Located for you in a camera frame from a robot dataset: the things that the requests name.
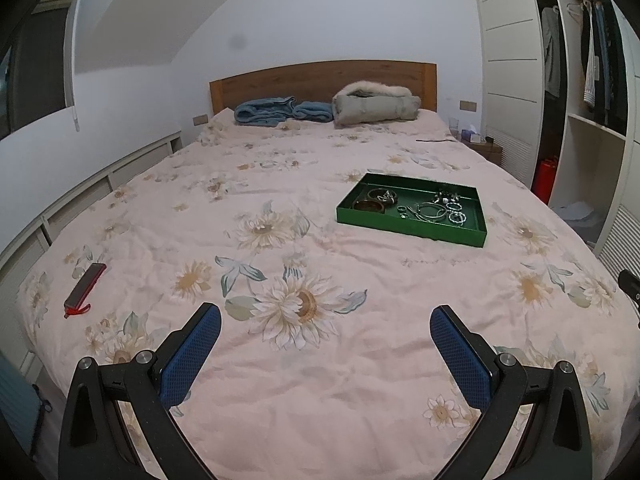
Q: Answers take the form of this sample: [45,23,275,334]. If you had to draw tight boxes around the blue folded blanket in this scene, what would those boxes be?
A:
[234,95,297,126]

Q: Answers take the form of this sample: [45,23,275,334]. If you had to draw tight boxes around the wooden headboard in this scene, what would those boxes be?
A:
[209,60,438,116]

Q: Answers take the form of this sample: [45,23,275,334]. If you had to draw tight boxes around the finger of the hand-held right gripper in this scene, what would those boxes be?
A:
[618,269,640,307]

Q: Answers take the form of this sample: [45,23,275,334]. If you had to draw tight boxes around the grey ribbed heater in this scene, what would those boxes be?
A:
[0,350,53,461]

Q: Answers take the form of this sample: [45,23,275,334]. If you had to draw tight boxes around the wooden nightstand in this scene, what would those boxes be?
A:
[462,139,503,165]

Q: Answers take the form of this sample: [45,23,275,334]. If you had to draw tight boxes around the white striped hanging shirt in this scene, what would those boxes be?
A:
[582,0,601,108]

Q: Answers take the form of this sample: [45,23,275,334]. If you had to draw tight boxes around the blue folded cloth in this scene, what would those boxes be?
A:
[294,101,335,123]

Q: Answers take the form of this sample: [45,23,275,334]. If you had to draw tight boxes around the white louvred door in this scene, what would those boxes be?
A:
[597,205,640,281]

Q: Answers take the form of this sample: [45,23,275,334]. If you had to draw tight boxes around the grey hanging garment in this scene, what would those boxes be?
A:
[541,6,563,98]

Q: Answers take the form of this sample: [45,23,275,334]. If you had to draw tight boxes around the grey fur-trimmed jacket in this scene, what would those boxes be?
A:
[332,81,422,127]

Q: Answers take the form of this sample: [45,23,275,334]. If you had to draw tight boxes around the red fire extinguisher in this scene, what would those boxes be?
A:
[532,156,560,203]

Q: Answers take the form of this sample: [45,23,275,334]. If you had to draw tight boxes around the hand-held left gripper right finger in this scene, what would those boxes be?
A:
[430,304,593,480]

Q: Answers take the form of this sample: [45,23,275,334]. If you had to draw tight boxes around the red and black phone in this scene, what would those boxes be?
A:
[64,262,107,318]

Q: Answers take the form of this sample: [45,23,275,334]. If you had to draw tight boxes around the dark hanging clothes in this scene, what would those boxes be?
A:
[597,0,628,131]

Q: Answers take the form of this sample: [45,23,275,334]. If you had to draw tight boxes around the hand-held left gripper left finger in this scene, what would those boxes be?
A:
[57,302,222,480]

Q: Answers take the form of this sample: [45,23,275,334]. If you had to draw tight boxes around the dark window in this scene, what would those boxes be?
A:
[0,0,81,141]

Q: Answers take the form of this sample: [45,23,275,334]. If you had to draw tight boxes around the green jewelry tray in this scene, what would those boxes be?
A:
[336,172,488,249]

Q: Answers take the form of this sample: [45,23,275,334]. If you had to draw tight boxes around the white wardrobe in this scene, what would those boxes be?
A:
[470,0,640,281]

